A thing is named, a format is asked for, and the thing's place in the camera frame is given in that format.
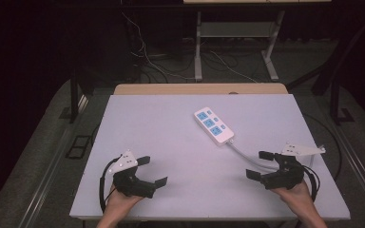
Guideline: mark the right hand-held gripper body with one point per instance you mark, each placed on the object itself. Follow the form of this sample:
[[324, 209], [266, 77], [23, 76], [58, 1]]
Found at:
[[286, 175]]

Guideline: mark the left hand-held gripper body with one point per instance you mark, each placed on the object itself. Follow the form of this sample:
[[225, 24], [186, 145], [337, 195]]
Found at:
[[130, 185]]

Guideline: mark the white power strip blue sockets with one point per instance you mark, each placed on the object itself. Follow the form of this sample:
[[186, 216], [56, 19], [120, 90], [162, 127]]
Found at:
[[214, 126]]

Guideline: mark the person's left hand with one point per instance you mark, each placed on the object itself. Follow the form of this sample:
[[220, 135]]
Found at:
[[119, 204]]

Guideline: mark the person's right hand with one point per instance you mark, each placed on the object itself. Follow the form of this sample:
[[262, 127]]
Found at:
[[297, 199]]

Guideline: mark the white power plug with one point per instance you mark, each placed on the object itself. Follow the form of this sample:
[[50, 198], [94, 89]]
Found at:
[[321, 149]]

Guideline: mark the black metal stand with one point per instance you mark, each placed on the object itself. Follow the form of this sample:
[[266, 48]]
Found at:
[[73, 95], [336, 101]]

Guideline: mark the wooden table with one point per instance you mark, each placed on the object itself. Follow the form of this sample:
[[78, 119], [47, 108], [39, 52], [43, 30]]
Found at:
[[199, 89]]

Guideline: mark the black rectangular floor frame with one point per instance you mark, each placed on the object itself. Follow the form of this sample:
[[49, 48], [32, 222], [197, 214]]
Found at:
[[79, 147]]

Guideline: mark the metal floor rail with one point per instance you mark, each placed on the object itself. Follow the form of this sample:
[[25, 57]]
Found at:
[[52, 164], [359, 167]]

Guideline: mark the white metal desk frame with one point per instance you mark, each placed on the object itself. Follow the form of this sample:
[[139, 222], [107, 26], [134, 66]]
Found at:
[[234, 30]]

